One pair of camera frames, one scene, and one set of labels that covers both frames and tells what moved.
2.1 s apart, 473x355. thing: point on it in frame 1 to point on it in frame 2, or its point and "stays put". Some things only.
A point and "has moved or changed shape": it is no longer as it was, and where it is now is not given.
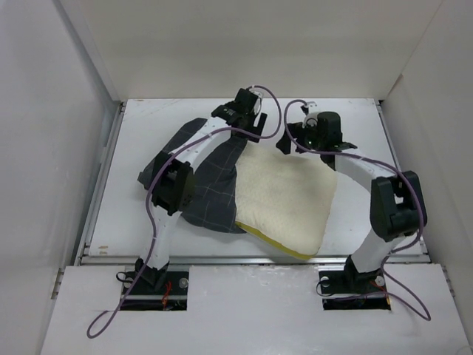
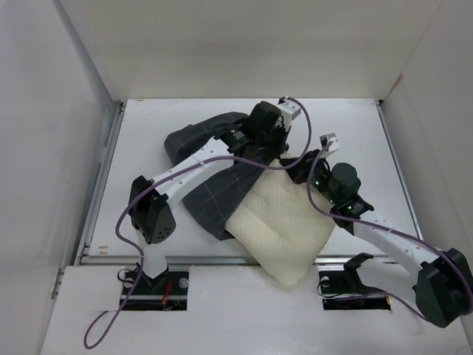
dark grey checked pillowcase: [215, 185] has moved or changed shape
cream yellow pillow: [284, 199] has moved or changed shape
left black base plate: [143, 296] stays put
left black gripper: [255, 129] to [284, 134]
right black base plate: [344, 290] stays put
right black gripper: [298, 131] to [298, 171]
